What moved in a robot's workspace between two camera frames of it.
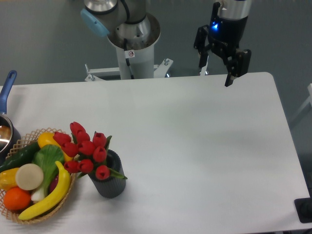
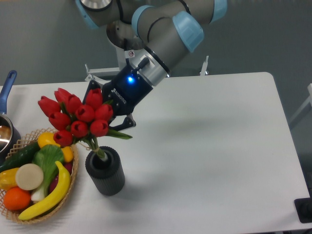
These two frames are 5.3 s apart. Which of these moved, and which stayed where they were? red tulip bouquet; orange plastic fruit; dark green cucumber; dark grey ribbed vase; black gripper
Moved: red tulip bouquet; black gripper
Stayed: dark green cucumber; dark grey ribbed vase; orange plastic fruit
